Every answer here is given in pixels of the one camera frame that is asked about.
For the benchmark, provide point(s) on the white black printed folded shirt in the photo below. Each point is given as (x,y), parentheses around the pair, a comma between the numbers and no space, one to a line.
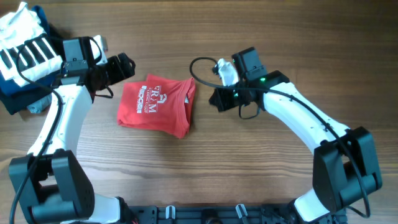
(21,46)

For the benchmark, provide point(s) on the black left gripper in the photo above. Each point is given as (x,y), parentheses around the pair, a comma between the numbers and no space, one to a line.
(122,72)

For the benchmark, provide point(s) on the grey folded shirt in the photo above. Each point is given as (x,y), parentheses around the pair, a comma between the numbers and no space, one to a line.
(41,104)

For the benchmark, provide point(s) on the red soccer t-shirt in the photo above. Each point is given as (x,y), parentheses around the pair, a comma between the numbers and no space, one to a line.
(158,104)

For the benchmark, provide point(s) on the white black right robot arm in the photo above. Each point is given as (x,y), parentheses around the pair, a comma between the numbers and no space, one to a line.
(345,164)

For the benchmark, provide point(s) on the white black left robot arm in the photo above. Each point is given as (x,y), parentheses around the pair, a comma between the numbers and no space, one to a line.
(50,184)

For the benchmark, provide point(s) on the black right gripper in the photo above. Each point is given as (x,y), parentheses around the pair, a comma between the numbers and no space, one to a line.
(221,104)

